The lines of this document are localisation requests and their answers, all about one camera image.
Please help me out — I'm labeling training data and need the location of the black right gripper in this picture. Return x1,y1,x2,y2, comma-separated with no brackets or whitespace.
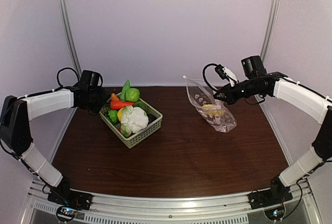
214,77,263,105

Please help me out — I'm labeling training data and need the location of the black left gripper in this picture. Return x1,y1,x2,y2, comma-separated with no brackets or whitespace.
86,86,110,114

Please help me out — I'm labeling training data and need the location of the orange toy pepper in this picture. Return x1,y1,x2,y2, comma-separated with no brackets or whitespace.
110,93,120,102

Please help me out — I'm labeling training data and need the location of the red orange toy carrot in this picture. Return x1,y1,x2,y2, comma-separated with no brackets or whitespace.
110,101,134,110

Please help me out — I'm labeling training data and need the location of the clear zip top bag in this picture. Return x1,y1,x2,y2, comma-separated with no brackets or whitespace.
183,75,237,133

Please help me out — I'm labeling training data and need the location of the green toy lime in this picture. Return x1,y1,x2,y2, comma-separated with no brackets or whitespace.
125,88,140,102

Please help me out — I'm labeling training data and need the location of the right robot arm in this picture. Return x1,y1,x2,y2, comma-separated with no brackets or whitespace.
214,55,331,204

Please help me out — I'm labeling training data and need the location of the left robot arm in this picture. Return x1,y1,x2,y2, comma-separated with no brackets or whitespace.
1,70,110,205

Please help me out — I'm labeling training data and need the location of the striped green toy watermelon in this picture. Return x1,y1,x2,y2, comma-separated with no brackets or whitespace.
105,109,119,124

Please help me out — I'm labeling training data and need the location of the yellow orange toy fruit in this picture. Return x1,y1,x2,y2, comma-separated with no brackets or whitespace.
117,108,123,122

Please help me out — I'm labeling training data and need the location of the dark green leafy toy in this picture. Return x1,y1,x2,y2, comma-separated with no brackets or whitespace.
133,101,148,112

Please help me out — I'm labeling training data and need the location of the white toy cauliflower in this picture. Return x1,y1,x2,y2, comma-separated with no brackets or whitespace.
121,106,149,138

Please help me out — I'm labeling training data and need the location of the green perforated plastic basket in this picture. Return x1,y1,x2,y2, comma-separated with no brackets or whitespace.
100,93,163,148

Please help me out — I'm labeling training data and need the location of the dark purple toy eggplant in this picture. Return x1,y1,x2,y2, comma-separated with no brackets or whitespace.
147,114,158,125

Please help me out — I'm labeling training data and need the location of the left round circuit board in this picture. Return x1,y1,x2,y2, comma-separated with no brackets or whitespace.
56,206,77,222

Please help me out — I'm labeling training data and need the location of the round circuit board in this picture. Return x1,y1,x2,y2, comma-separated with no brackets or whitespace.
56,206,77,222
264,206,285,222

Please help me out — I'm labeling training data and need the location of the right round circuit board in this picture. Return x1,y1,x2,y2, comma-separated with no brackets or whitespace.
264,206,285,222

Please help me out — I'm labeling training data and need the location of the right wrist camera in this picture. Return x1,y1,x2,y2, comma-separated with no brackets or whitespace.
215,64,239,87

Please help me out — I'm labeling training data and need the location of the right black camera cable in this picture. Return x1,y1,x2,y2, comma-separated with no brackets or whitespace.
202,63,221,92

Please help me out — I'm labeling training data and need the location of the black camera cable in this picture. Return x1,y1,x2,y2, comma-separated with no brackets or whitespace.
56,67,81,87
202,63,221,92

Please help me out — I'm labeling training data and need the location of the left black camera cable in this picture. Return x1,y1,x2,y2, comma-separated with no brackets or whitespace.
56,67,81,87

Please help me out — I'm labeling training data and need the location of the right aluminium frame post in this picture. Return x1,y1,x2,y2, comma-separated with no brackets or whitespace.
260,0,280,64

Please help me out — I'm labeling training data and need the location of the aluminium frame post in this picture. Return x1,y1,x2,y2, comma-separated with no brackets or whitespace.
260,0,280,64
58,0,82,77

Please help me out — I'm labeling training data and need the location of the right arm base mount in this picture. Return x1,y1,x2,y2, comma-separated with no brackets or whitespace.
248,176,293,209

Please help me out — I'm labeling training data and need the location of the front aluminium rail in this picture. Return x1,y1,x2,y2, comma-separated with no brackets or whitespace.
18,183,323,223

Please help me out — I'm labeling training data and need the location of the left aluminium frame post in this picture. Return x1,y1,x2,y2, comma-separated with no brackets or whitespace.
58,0,82,77

